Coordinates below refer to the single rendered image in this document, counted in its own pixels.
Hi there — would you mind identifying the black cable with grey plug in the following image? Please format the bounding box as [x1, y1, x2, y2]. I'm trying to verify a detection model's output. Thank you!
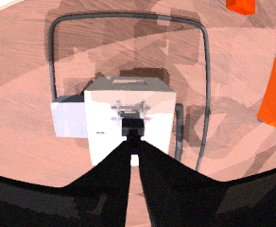
[48, 12, 211, 171]

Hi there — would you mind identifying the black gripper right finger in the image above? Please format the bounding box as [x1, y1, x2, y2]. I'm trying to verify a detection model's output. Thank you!
[138, 140, 276, 227]

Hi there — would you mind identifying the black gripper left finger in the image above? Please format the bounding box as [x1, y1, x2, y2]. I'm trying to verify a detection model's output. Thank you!
[0, 140, 131, 227]

